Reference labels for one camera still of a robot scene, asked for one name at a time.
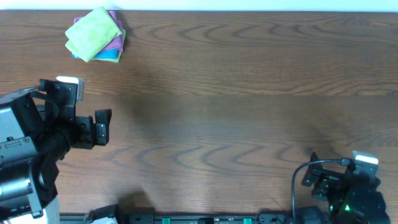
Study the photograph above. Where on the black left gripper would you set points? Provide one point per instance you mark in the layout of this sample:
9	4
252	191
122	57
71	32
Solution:
84	132

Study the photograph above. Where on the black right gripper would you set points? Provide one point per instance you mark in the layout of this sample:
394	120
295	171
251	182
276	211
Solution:
328	180

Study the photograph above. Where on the green microfiber cloth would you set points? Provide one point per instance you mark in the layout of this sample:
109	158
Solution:
91	34

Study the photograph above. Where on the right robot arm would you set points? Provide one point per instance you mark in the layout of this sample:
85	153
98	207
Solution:
362	205

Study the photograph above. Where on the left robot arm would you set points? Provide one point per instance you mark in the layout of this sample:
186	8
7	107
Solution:
39	126

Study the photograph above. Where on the light green folded cloth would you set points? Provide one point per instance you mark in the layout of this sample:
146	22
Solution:
121	48

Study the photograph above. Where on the blue folded cloth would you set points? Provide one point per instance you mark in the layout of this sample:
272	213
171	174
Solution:
107	55

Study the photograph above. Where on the purple folded cloth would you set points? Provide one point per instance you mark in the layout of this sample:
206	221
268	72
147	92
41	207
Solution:
116	37

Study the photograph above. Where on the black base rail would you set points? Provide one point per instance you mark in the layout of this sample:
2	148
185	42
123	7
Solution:
114	214

